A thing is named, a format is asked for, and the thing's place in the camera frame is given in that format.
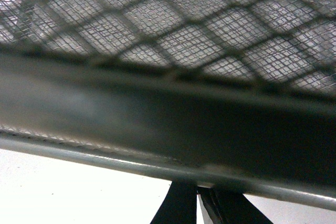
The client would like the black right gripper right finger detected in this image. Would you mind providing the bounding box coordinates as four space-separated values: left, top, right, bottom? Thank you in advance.
197 187 272 223

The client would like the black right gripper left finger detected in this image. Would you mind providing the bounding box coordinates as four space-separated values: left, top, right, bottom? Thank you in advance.
151 181 197 224

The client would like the silver mesh tray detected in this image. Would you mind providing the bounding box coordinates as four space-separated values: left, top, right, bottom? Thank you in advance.
1 0 335 210

